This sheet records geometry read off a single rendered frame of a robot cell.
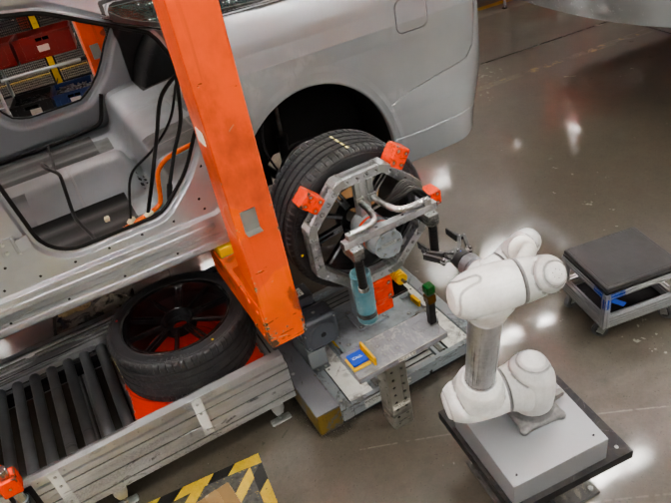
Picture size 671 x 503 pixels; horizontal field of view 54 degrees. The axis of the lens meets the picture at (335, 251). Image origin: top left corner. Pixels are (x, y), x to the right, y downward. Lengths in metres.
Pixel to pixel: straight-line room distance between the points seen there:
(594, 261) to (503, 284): 1.55
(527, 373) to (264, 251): 1.03
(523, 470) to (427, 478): 0.59
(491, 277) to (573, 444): 0.87
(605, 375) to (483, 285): 1.55
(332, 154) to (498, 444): 1.24
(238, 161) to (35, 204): 1.57
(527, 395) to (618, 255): 1.22
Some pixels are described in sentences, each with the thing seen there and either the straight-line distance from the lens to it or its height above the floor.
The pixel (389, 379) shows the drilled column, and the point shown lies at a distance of 2.80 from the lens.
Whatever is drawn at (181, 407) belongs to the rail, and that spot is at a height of 0.38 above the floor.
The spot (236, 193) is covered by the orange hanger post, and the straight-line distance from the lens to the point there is 2.33.
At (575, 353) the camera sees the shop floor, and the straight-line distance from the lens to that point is 3.34.
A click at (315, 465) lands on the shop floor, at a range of 2.99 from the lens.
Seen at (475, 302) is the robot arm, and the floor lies 1.19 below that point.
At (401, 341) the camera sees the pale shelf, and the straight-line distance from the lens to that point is 2.76.
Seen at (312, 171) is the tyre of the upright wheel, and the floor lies 1.14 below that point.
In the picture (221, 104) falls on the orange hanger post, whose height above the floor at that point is 1.58.
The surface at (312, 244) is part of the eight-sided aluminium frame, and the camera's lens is 2.60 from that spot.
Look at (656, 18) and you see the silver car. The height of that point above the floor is 0.83.
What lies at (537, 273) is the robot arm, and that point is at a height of 1.24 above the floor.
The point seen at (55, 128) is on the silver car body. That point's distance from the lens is 4.50.
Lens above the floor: 2.38
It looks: 36 degrees down
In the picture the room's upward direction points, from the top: 12 degrees counter-clockwise
